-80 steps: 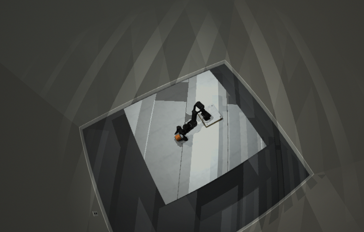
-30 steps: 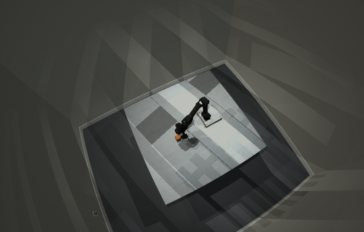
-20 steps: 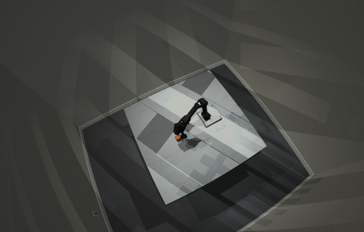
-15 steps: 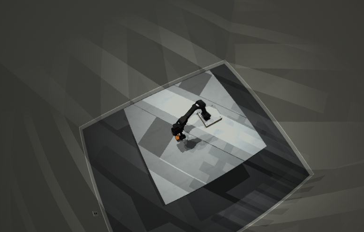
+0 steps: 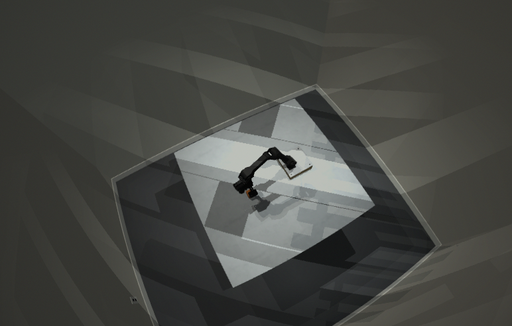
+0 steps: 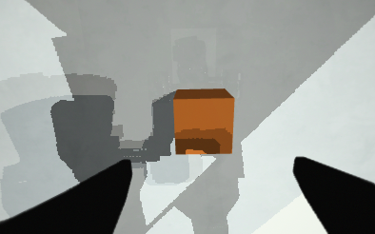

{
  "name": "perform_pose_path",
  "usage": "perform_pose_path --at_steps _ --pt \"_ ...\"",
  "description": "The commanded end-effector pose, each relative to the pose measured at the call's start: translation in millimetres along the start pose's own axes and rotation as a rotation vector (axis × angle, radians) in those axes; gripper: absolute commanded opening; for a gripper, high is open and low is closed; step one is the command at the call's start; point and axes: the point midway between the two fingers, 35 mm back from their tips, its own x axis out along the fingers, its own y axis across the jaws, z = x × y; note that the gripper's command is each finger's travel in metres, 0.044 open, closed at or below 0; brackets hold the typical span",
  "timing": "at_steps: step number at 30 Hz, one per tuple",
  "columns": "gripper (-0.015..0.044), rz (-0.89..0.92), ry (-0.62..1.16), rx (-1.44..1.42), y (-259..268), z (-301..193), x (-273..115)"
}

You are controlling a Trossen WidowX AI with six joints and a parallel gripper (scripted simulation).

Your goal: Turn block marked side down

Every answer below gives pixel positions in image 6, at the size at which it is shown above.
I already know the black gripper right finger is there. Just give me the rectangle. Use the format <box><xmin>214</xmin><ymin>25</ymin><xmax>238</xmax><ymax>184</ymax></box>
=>
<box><xmin>293</xmin><ymin>156</ymin><xmax>375</xmax><ymax>234</ymax></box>

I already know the orange block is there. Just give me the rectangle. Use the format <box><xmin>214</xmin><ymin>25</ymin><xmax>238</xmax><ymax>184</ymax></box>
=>
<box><xmin>173</xmin><ymin>88</ymin><xmax>235</xmax><ymax>155</ymax></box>

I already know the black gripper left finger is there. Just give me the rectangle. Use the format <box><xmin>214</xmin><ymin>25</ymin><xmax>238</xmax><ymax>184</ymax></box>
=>
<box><xmin>0</xmin><ymin>160</ymin><xmax>132</xmax><ymax>234</ymax></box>

